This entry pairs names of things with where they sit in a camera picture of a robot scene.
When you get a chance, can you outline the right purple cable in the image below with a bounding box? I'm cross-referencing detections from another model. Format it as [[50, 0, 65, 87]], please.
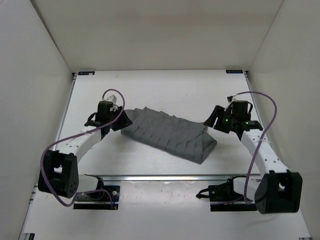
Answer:
[[232, 90, 279, 204]]

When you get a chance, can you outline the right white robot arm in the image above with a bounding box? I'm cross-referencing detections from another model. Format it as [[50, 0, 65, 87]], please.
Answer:
[[196, 100, 303, 214]]

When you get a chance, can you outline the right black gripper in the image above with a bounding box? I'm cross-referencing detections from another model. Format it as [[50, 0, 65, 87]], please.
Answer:
[[203, 106, 236, 134]]

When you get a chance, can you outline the purple cable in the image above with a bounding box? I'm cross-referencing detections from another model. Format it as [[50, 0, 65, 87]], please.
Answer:
[[232, 90, 279, 204], [42, 88, 126, 210]]

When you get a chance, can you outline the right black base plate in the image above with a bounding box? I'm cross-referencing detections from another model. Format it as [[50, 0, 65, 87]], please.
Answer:
[[208, 182, 257, 212]]

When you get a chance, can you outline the right blue corner label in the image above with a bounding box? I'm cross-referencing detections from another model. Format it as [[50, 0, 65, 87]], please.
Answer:
[[225, 69, 244, 74]]

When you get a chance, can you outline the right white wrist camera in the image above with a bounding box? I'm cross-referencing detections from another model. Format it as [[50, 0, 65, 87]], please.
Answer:
[[225, 95, 237, 111]]

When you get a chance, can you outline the grey pleated skirt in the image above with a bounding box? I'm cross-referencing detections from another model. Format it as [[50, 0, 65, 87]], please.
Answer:
[[121, 107, 217, 164]]

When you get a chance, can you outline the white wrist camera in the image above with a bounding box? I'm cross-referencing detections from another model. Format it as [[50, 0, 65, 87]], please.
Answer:
[[225, 95, 237, 111], [102, 94, 117, 105]]

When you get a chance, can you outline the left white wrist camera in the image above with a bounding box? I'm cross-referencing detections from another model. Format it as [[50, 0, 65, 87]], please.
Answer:
[[102, 94, 117, 105]]

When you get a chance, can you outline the aluminium front rail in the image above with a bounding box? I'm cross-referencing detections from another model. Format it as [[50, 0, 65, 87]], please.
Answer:
[[90, 174, 245, 182]]

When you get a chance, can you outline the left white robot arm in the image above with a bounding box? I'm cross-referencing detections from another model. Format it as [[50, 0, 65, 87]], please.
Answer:
[[38, 95, 132, 207]]

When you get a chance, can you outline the blue corner label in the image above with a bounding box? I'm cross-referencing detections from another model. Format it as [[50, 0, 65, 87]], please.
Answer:
[[77, 71, 95, 76], [225, 69, 244, 74]]

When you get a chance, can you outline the left blue corner label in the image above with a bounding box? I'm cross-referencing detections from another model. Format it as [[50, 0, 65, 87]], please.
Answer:
[[77, 71, 95, 76]]

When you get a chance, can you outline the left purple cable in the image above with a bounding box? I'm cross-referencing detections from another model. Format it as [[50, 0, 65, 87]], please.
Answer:
[[42, 88, 126, 210]]

